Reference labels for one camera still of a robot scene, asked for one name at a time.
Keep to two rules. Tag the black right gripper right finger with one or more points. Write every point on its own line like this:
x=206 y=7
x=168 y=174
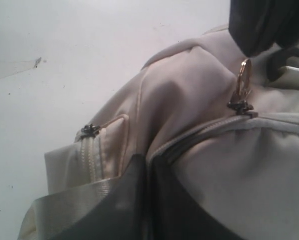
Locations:
x=175 y=214

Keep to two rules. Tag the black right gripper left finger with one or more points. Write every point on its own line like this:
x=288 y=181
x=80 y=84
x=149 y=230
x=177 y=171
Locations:
x=119 y=216

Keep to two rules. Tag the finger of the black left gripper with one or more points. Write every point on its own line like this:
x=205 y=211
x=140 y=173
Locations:
x=288 y=33
x=249 y=25

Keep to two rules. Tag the gold ring zipper pull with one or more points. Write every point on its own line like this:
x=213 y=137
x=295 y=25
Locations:
x=243 y=80

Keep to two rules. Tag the cream fabric duffel bag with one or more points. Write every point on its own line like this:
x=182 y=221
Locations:
x=238 y=159

